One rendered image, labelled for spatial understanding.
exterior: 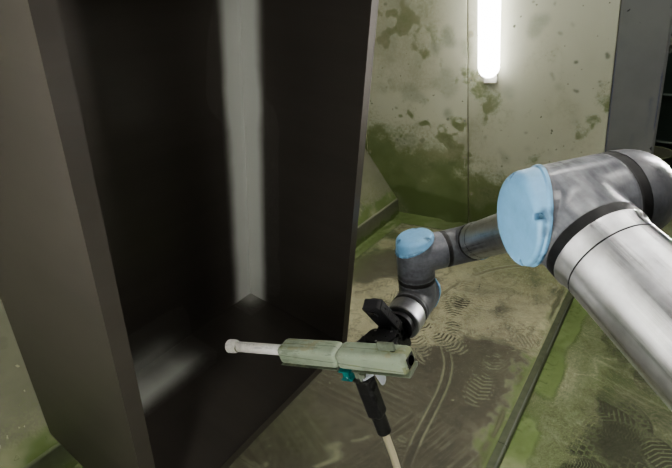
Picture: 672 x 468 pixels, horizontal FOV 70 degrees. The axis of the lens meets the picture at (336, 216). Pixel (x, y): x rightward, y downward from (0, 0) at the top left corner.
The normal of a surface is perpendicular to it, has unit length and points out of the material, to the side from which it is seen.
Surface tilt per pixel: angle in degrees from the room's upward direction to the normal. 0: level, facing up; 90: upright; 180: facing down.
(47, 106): 89
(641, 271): 36
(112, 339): 102
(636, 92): 90
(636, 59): 90
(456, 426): 0
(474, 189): 90
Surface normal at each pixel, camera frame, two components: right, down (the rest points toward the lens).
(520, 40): -0.58, 0.38
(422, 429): -0.11, -0.91
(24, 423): 0.62, -0.37
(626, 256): -0.52, -0.54
